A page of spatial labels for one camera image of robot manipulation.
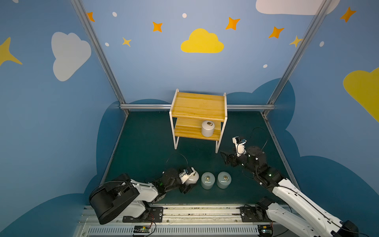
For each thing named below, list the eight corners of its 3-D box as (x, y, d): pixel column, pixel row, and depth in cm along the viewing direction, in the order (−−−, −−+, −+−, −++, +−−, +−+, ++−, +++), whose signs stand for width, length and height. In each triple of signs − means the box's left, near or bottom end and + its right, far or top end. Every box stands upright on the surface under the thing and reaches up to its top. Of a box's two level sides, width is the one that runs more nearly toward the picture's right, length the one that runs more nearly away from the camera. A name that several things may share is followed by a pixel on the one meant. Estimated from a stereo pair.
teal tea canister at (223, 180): (216, 188, 85) (219, 183, 78) (215, 177, 89) (217, 171, 82) (229, 188, 85) (232, 183, 78) (227, 177, 89) (230, 171, 82)
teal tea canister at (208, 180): (201, 189, 84) (202, 184, 78) (200, 177, 89) (201, 171, 82) (213, 189, 84) (215, 184, 78) (212, 177, 89) (214, 171, 82)
